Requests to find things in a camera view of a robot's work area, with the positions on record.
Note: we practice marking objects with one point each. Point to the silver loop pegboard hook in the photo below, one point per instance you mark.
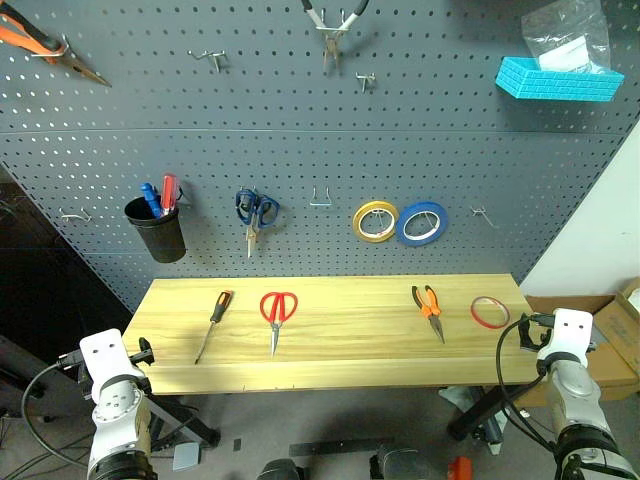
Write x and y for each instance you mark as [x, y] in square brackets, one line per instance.
[320, 203]

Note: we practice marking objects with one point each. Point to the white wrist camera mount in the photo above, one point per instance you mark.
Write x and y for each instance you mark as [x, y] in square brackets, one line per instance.
[102, 352]
[570, 335]

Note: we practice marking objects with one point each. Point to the black table leg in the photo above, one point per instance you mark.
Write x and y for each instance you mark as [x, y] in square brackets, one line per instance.
[195, 425]
[480, 410]

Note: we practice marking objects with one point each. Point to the yellow tape roll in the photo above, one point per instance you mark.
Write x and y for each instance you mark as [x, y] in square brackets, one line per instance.
[356, 223]

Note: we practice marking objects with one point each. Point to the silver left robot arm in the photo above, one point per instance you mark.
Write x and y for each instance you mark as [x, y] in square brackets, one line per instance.
[117, 420]

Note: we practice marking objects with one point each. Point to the blue tape roll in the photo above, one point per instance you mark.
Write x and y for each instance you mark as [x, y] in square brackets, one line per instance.
[400, 226]

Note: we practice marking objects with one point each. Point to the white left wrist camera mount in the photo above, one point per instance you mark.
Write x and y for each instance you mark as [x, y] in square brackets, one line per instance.
[102, 352]

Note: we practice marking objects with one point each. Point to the closed brown cardboard box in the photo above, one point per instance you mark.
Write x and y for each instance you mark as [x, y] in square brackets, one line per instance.
[627, 320]

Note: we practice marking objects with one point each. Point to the pale crumpled bag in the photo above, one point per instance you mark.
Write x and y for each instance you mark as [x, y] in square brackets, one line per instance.
[457, 397]

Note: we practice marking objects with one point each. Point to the silver single pegboard hook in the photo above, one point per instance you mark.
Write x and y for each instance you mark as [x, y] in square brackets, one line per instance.
[64, 47]

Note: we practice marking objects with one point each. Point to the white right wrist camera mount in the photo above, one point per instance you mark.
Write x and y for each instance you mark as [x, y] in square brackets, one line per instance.
[570, 335]

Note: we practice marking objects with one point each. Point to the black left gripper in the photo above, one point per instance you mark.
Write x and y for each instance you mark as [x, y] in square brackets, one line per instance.
[145, 352]

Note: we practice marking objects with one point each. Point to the dark rounded shape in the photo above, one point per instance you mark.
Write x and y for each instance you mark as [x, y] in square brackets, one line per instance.
[280, 471]

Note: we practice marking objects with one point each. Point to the black plastic cup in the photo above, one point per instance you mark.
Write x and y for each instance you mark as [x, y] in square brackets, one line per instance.
[160, 240]

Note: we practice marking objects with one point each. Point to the orange black needle-nose pliers, small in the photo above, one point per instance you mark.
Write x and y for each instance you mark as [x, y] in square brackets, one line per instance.
[429, 312]

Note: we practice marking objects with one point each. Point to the silver short pegboard hook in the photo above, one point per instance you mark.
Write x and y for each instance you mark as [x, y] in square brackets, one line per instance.
[365, 80]

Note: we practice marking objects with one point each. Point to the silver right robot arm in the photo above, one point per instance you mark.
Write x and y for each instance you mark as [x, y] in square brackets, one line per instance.
[575, 390]

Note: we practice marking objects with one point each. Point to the orange black long-nose pliers, large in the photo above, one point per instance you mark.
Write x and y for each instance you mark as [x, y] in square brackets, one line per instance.
[20, 37]

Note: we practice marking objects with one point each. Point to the red plastic object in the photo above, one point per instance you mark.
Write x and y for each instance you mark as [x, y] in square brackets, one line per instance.
[460, 469]

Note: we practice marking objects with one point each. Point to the grey foot pedal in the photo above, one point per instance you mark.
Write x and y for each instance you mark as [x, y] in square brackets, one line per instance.
[186, 456]

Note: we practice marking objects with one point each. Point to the grey metal pegboard wall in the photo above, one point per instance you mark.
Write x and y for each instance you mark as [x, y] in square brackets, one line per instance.
[300, 150]

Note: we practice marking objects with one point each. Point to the silver double pegboard hook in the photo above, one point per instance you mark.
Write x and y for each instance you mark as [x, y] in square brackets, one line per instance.
[215, 60]

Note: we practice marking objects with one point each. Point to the silver forked pegboard hook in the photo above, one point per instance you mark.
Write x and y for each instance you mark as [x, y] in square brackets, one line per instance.
[482, 212]

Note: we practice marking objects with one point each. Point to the clear plastic bag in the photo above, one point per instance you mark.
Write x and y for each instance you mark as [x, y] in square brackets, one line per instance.
[565, 30]

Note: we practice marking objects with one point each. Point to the black flat strip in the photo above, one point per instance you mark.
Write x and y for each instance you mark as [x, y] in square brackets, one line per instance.
[340, 447]

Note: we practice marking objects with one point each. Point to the blue plastic brick-pattern bin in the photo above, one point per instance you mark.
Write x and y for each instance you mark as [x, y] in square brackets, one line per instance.
[550, 87]

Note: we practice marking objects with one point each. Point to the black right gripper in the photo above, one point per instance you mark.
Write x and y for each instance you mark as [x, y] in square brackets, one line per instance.
[529, 337]

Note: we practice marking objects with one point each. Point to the red thin tape roll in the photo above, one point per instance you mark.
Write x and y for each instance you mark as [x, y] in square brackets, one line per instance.
[472, 309]

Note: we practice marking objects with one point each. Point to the open brown cardboard box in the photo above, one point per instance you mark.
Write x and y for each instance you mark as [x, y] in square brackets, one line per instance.
[607, 372]

